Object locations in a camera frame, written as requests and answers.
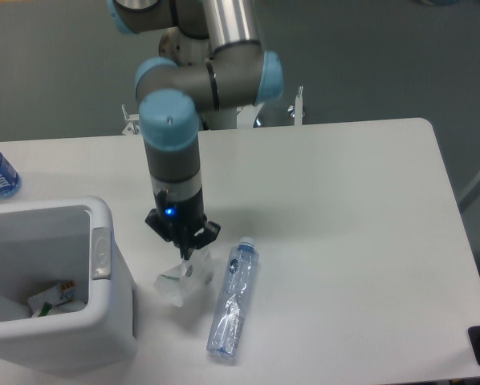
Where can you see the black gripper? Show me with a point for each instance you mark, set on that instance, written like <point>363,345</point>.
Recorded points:
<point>169,217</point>

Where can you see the white paper wrapper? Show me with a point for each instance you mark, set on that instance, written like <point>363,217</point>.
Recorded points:
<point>178,284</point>

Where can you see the clear plastic bottle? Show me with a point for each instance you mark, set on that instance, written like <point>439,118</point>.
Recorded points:
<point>233,304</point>

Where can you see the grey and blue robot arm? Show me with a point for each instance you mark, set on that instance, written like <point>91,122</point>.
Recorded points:
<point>234,70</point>

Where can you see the trash inside the can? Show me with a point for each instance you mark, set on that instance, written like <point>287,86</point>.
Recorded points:
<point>59,299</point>

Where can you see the white plastic trash can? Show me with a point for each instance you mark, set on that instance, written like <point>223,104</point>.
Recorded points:
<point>71,239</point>

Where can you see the white metal base frame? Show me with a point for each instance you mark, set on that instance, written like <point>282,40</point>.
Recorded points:
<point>247,117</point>

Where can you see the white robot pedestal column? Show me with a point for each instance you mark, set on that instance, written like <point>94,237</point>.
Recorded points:
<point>186,51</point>

